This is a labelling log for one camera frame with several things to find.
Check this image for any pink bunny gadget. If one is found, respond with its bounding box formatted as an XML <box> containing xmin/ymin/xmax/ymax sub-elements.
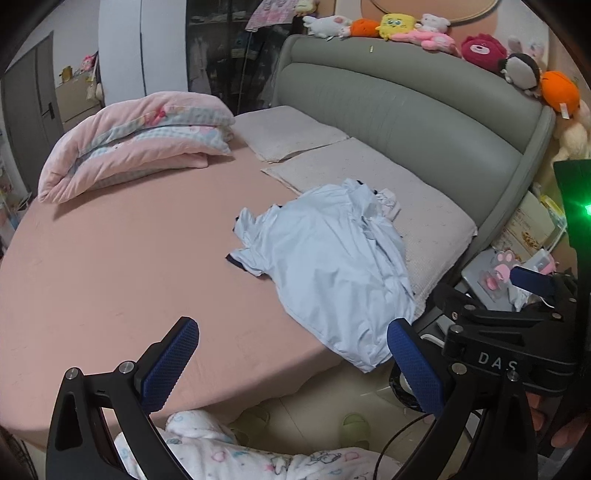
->
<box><xmin>480</xmin><ymin>249</ymin><xmax>515</xmax><ymax>291</ymax></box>

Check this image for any green slipper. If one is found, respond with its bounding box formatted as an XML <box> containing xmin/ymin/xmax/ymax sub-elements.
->
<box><xmin>231</xmin><ymin>406</ymin><xmax>273</xmax><ymax>446</ymax></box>
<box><xmin>339</xmin><ymin>413</ymin><xmax>372</xmax><ymax>446</ymax></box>

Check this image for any cluttered shelf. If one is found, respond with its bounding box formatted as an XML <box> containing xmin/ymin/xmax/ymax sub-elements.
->
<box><xmin>0</xmin><ymin>134</ymin><xmax>35</xmax><ymax>250</ymax></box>

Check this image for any white patterned garment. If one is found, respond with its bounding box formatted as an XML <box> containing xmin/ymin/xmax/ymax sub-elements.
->
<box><xmin>373</xmin><ymin>187</ymin><xmax>402</xmax><ymax>219</ymax></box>

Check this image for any light blue shirt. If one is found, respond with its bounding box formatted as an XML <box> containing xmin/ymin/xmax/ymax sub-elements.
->
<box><xmin>225</xmin><ymin>178</ymin><xmax>419</xmax><ymax>374</ymax></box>

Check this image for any person's right hand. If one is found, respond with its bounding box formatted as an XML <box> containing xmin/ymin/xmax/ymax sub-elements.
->
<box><xmin>530</xmin><ymin>396</ymin><xmax>583</xmax><ymax>449</ymax></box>

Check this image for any beige cabinet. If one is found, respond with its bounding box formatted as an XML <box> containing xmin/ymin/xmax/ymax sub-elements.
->
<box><xmin>55</xmin><ymin>74</ymin><xmax>105</xmax><ymax>123</ymax></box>

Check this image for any pink plush toy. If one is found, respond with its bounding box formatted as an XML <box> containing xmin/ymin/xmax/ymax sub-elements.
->
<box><xmin>399</xmin><ymin>30</ymin><xmax>462</xmax><ymax>58</ymax></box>

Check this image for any grey tray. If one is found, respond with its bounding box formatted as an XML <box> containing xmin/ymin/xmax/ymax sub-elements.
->
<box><xmin>462</xmin><ymin>249</ymin><xmax>522</xmax><ymax>303</ymax></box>

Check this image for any small white kitty plush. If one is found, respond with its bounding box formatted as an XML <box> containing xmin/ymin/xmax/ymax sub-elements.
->
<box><xmin>416</xmin><ymin>12</ymin><xmax>451</xmax><ymax>34</ymax></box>

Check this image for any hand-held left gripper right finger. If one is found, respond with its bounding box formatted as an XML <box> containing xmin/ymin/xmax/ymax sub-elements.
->
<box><xmin>387</xmin><ymin>318</ymin><xmax>539</xmax><ymax>480</ymax></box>

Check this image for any black cable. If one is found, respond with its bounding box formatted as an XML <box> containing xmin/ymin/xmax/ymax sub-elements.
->
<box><xmin>374</xmin><ymin>411</ymin><xmax>439</xmax><ymax>462</ymax></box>

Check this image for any beige speckled pillow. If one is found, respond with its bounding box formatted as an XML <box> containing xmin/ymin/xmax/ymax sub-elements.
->
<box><xmin>261</xmin><ymin>137</ymin><xmax>478</xmax><ymax>319</ymax></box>
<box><xmin>233</xmin><ymin>105</ymin><xmax>350</xmax><ymax>163</ymax></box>

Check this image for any cream plush toy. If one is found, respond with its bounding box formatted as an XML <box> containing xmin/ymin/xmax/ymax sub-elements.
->
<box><xmin>551</xmin><ymin>104</ymin><xmax>591</xmax><ymax>162</ymax></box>

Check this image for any folded pink quilt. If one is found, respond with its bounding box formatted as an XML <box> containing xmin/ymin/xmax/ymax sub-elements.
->
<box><xmin>37</xmin><ymin>91</ymin><xmax>236</xmax><ymax>204</ymax></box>

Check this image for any round orange plush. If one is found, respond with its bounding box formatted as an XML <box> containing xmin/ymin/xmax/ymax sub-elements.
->
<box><xmin>539</xmin><ymin>70</ymin><xmax>581</xmax><ymax>118</ymax></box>

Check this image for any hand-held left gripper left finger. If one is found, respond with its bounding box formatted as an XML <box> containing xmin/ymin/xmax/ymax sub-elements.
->
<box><xmin>45</xmin><ymin>316</ymin><xmax>200</xmax><ymax>480</ymax></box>

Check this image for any person's white printed pajamas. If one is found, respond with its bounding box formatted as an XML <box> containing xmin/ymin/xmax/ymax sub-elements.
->
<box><xmin>115</xmin><ymin>410</ymin><xmax>402</xmax><ymax>480</ymax></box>

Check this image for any dark glass wardrobe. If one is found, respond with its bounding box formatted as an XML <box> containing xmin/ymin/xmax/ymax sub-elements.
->
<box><xmin>186</xmin><ymin>0</ymin><xmax>305</xmax><ymax>116</ymax></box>

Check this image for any printed cardboard box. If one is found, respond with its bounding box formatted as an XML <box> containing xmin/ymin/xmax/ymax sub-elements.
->
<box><xmin>496</xmin><ymin>191</ymin><xmax>566</xmax><ymax>264</ymax></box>

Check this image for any white bunny plush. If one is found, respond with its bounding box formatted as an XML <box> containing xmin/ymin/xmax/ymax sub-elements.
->
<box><xmin>508</xmin><ymin>36</ymin><xmax>546</xmax><ymax>61</ymax></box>

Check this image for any orange carrot plush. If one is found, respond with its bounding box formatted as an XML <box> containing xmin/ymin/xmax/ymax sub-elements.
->
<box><xmin>349</xmin><ymin>18</ymin><xmax>383</xmax><ymax>38</ymax></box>

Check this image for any white wardrobe panel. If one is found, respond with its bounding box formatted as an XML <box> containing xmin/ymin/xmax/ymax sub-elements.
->
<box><xmin>98</xmin><ymin>0</ymin><xmax>190</xmax><ymax>107</ymax></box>

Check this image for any grey green padded headboard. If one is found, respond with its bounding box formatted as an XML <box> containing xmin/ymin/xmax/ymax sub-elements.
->
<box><xmin>272</xmin><ymin>34</ymin><xmax>557</xmax><ymax>287</ymax></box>

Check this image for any black white penguin plush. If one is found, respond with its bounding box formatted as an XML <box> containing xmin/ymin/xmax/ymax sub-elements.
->
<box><xmin>499</xmin><ymin>52</ymin><xmax>542</xmax><ymax>99</ymax></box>

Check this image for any grey door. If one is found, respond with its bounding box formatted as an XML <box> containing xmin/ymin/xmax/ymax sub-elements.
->
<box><xmin>0</xmin><ymin>30</ymin><xmax>65</xmax><ymax>167</ymax></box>

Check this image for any yellow sponge plush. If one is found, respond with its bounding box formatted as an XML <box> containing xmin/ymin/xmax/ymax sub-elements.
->
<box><xmin>375</xmin><ymin>13</ymin><xmax>419</xmax><ymax>41</ymax></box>

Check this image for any magenta bear plush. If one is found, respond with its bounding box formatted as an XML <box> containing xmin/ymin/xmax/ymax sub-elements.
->
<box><xmin>460</xmin><ymin>33</ymin><xmax>509</xmax><ymax>75</ymax></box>

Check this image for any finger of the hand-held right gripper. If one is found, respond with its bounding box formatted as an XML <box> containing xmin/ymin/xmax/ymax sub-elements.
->
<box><xmin>427</xmin><ymin>282</ymin><xmax>485</xmax><ymax>324</ymax></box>
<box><xmin>509</xmin><ymin>264</ymin><xmax>579</xmax><ymax>298</ymax></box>

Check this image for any pink bed sheet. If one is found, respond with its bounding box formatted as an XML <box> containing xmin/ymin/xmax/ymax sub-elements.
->
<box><xmin>0</xmin><ymin>106</ymin><xmax>478</xmax><ymax>450</ymax></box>

